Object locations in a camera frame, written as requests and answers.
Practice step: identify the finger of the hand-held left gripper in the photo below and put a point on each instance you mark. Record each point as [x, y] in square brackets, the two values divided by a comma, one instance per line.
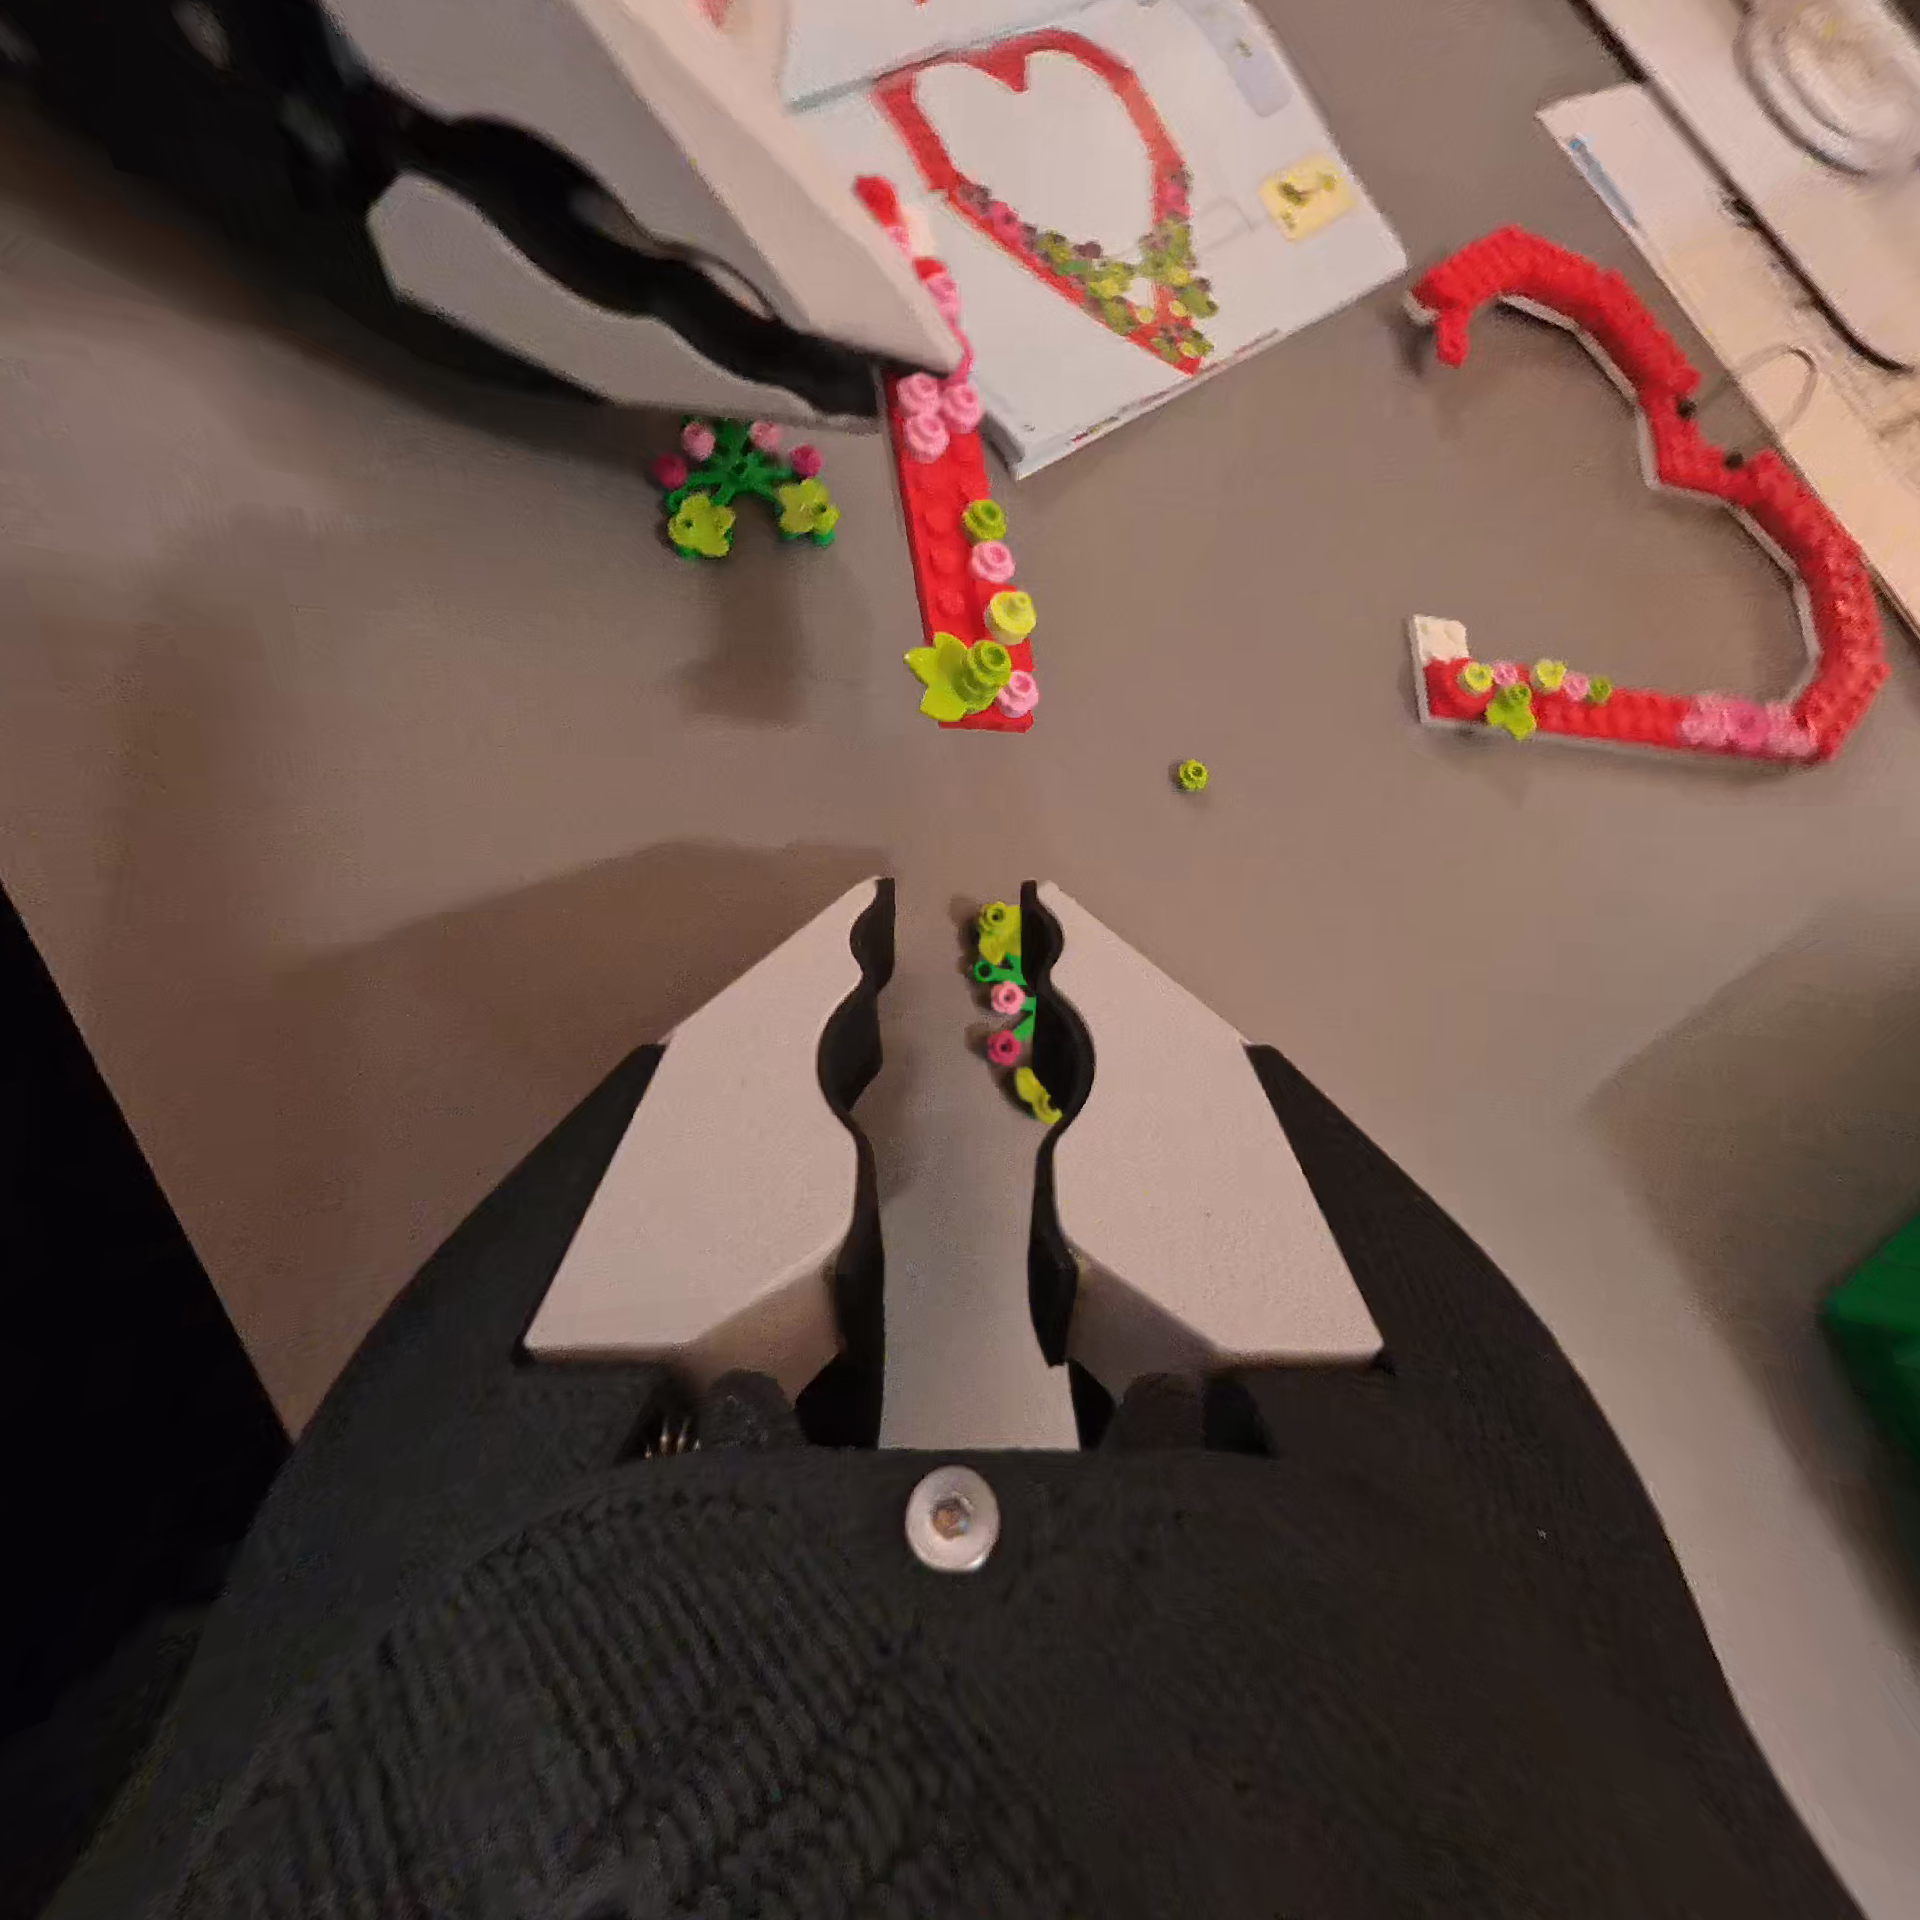
[494, 284]
[705, 134]

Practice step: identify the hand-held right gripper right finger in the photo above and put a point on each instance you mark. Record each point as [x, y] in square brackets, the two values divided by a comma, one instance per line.
[1200, 1215]

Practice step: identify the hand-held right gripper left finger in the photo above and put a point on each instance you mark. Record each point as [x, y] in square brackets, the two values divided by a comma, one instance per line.
[705, 1201]

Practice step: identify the lego flower sprig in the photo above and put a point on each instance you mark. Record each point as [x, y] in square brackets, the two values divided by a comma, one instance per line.
[1008, 998]

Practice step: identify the red lego strip with flowers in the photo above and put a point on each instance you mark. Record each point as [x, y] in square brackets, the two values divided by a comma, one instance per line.
[939, 524]

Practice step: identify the green lego flower cluster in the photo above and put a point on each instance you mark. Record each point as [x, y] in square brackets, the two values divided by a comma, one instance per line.
[739, 482]

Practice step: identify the lego instruction booklet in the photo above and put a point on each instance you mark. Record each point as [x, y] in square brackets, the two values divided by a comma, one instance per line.
[1290, 300]

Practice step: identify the green lego baseplate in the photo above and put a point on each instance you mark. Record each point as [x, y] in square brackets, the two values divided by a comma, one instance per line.
[1883, 1321]

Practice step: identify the small red lime lego pieces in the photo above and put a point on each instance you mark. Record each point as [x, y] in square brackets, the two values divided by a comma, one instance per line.
[1785, 518]

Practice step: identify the white paper sheets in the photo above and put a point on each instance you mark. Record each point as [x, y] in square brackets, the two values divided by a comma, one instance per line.
[1771, 300]

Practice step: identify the clear glass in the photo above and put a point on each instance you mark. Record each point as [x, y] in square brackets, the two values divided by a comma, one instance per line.
[1830, 68]

